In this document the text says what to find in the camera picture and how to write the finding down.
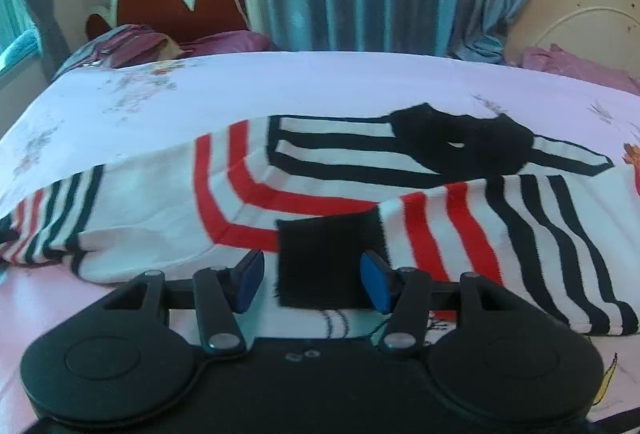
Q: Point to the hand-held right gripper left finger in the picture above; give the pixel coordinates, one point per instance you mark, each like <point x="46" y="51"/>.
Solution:
<point x="251" y="281"/>

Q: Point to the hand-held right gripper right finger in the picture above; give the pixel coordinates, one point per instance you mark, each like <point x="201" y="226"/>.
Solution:
<point x="375" y="283"/>

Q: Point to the striped knit sweater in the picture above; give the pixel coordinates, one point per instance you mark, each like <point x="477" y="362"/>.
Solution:
<point x="150" y="219"/>

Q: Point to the floral bed sheet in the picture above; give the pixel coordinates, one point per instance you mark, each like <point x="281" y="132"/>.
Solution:
<point x="325" y="78"/>

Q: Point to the purple pillow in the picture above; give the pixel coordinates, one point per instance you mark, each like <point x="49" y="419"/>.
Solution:
<point x="220" y="44"/>

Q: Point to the pink cloth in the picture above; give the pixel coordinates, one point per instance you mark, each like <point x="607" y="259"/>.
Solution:
<point x="575" y="66"/>

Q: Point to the cream round headboard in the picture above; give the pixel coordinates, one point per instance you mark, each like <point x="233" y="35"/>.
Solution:
<point x="585" y="21"/>

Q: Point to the red headboard with white frame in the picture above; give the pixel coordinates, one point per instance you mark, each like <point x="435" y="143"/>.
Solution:
<point x="165" y="6"/>

